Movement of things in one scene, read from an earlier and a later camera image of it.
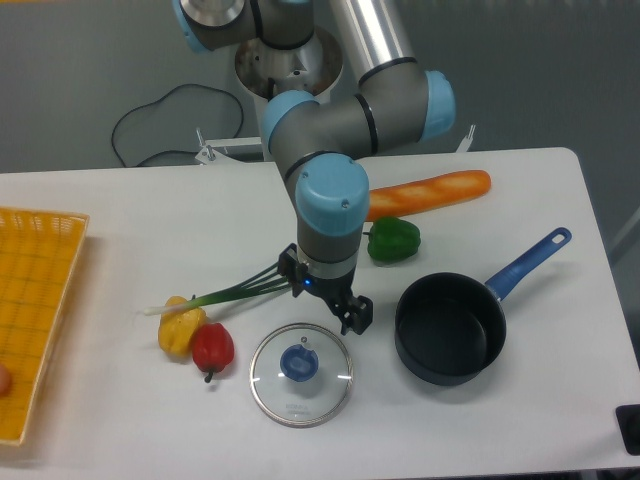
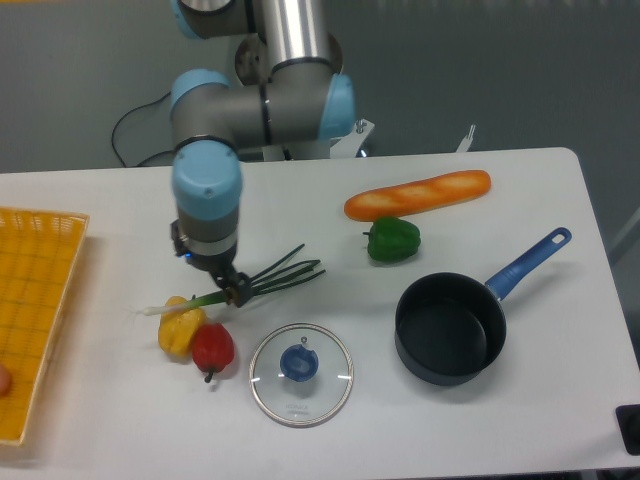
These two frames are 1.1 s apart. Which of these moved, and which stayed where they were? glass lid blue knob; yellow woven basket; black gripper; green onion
Moved: black gripper
Stayed: yellow woven basket; glass lid blue knob; green onion
